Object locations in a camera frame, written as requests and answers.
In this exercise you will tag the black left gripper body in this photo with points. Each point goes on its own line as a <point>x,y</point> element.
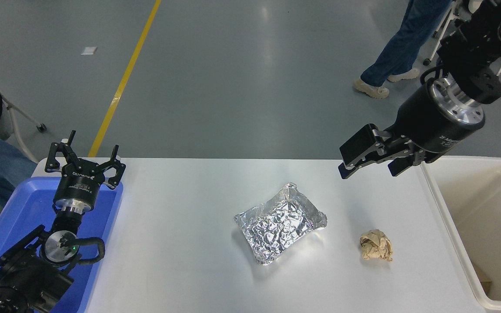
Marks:
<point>78,187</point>

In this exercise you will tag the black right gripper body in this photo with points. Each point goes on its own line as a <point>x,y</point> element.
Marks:
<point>429,126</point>

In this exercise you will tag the silver foil tray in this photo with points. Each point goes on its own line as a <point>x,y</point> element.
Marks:
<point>278,224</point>

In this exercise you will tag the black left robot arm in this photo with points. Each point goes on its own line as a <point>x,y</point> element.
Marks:
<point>24,274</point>

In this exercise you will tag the white wheeled chair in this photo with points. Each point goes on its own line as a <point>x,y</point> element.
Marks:
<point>13,115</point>

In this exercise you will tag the blue plastic tray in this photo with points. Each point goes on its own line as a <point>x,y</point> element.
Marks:
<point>11,217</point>

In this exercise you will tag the large pale plastic bin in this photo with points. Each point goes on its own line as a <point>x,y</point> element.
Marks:
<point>463,208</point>

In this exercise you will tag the crumpled tan paper ball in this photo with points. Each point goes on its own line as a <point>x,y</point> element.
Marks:
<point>376,247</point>

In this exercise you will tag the standing person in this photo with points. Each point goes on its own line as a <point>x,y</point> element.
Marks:
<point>402,43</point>

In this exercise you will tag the small white paper scrap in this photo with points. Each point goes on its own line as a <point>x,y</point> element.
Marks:
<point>88,51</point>

